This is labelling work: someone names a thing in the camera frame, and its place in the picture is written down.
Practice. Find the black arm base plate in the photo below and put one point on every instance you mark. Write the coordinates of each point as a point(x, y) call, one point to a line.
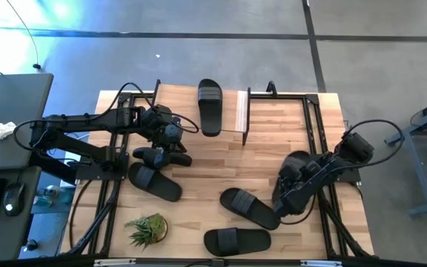
point(91, 174)
point(348, 176)

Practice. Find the black aluminium table frame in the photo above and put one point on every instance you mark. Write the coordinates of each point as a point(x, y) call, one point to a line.
point(291, 96)

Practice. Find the green potted succulent plant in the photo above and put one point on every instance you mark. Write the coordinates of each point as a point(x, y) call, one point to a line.
point(148, 230)

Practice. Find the wooden shelf with black frame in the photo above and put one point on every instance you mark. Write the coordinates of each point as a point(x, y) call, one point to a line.
point(184, 96)

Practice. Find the black desk beam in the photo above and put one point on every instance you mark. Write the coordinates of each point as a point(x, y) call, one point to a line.
point(54, 168)

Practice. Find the white crumpled tissue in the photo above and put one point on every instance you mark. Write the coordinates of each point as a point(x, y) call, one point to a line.
point(1, 131)

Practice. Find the black frame clamp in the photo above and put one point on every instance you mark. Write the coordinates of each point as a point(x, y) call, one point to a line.
point(272, 89)

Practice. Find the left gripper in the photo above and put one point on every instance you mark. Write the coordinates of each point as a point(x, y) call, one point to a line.
point(169, 135)

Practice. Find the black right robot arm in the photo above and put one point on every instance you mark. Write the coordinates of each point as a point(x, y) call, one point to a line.
point(358, 146)

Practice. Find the black caster wheel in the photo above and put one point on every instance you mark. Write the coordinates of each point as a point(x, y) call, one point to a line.
point(32, 245)

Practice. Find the teal and grey floor item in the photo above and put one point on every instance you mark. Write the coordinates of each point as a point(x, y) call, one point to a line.
point(50, 191)

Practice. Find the black crossbar rail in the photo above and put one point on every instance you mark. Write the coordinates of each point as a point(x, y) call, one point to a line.
point(32, 264)

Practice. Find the black rubber slide sandal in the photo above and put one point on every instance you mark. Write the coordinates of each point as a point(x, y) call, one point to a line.
point(178, 159)
point(210, 115)
point(161, 185)
point(235, 242)
point(296, 155)
point(247, 205)

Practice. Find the black computer mouse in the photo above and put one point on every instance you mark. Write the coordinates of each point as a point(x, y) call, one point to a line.
point(13, 198)

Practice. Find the grey side desk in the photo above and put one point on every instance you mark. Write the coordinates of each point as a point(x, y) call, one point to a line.
point(13, 100)

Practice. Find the silver rail bracket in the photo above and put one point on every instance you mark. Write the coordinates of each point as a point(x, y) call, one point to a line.
point(321, 263)
point(115, 263)

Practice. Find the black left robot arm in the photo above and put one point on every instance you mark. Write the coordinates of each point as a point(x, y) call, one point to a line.
point(87, 118)

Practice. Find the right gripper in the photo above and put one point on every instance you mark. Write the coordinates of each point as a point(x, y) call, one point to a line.
point(291, 202)

